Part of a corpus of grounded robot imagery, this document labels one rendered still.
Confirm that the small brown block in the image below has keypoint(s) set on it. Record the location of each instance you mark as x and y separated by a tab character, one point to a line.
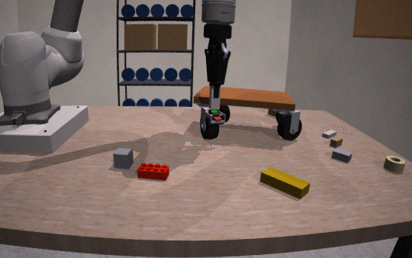
336	142

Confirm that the red toy building brick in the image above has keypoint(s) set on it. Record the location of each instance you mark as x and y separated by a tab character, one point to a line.
150	171

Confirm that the olive-yellow ring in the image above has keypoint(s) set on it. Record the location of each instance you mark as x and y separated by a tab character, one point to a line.
394	164

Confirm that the yellow rectangular block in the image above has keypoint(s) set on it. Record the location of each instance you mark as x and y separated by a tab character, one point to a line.
285	182

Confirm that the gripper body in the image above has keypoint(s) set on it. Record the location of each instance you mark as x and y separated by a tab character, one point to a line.
220	32

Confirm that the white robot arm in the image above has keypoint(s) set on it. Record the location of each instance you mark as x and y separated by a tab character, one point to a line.
31	64

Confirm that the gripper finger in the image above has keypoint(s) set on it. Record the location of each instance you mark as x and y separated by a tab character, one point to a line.
218	75
209	64

